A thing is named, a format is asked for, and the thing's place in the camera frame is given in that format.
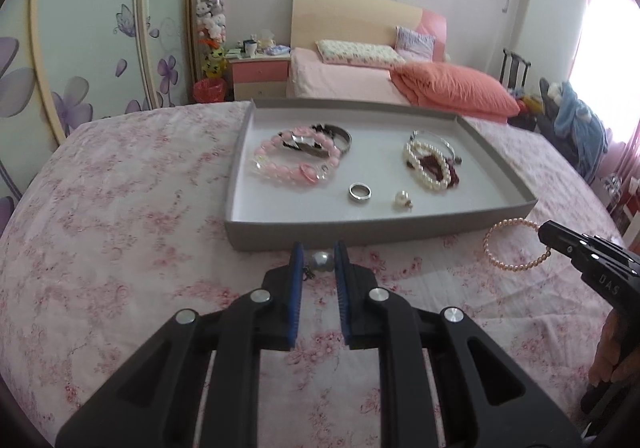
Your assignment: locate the grey metal cuff bracelet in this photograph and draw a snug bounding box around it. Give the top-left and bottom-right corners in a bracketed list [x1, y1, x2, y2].
[290, 124, 353, 159]

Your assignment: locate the blue garment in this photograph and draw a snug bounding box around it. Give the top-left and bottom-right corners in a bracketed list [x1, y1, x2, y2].
[549, 82, 610, 179]

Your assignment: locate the bed with pink sheet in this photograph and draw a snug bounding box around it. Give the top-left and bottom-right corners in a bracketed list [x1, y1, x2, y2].
[286, 48, 416, 104]

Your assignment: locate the purple pillow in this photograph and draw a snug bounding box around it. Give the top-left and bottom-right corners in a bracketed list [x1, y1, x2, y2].
[395, 26, 436, 62]

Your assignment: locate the white pearl bracelet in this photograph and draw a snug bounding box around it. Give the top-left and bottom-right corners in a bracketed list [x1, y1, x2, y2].
[403, 140, 451, 192]

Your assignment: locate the dark red bead bracelet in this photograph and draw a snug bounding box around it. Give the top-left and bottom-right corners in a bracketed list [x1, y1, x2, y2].
[417, 155, 461, 189]

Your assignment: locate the pink white nightstand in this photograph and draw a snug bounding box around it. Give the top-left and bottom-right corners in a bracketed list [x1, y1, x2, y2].
[227, 52, 292, 101]

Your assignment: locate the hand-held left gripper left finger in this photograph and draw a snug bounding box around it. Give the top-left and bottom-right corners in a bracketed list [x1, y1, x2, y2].
[55, 241, 307, 448]

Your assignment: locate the dark wooden chair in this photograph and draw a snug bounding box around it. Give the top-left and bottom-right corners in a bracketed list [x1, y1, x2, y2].
[501, 48, 531, 93]

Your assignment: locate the orange duvet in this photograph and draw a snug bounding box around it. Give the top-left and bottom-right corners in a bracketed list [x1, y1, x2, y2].
[390, 62, 521, 123]

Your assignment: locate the white floral pillow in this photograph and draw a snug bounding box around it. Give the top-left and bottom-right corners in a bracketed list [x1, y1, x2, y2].
[315, 39, 406, 67]

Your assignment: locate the clear tube of plush toys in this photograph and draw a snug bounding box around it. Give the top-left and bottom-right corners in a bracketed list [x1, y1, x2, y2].
[194, 0, 229, 51]

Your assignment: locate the pink floral tablecloth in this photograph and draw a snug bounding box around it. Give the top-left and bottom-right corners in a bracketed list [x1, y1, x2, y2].
[0, 100, 631, 448]

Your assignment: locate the wardrobe with purple flowers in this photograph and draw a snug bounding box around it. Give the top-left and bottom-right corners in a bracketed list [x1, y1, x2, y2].
[0, 0, 202, 223]

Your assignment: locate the grey cardboard tray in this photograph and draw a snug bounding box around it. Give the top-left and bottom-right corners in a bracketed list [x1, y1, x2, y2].
[223, 98, 538, 253]

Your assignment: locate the red trash bin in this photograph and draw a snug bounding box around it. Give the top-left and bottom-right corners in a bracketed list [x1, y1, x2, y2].
[194, 79, 226, 104]

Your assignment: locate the large pink bead bracelet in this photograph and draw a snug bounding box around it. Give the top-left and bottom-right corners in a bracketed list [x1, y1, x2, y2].
[251, 126, 343, 187]

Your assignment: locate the small pink pearl bracelet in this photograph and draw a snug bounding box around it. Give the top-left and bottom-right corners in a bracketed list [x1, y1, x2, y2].
[483, 219, 552, 273]

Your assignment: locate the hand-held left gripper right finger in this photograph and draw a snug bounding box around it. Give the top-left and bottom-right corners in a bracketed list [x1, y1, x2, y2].
[334, 240, 583, 448]

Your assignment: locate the person's right hand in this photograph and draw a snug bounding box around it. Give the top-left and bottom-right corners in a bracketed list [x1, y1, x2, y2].
[587, 310, 625, 386]

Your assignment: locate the cream pink headboard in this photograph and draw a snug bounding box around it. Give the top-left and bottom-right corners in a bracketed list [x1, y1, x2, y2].
[291, 0, 447, 63]

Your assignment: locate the yellow green plush toy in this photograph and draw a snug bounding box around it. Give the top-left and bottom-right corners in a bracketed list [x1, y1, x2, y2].
[202, 48, 227, 79]

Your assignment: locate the thin silver bangle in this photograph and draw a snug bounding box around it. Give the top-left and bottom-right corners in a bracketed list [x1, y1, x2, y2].
[407, 130, 463, 165]

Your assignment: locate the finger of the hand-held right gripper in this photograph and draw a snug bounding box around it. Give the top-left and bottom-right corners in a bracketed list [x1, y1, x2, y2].
[537, 219, 598, 249]
[542, 239, 596, 269]

